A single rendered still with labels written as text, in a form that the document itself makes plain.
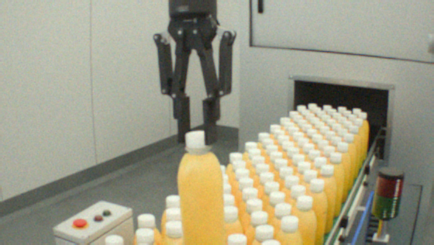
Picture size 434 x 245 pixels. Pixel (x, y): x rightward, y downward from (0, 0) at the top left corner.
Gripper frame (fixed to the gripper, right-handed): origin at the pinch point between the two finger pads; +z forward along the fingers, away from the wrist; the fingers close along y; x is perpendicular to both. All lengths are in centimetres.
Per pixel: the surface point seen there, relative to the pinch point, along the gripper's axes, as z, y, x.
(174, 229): 28.1, -15.1, 16.4
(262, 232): 28.5, 2.8, 22.4
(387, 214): 23.9, 29.8, 27.4
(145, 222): 27.6, -22.7, 16.4
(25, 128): 56, -251, 182
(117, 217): 28.6, -31.5, 17.5
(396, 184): 17.0, 31.0, 27.5
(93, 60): 11, -237, 264
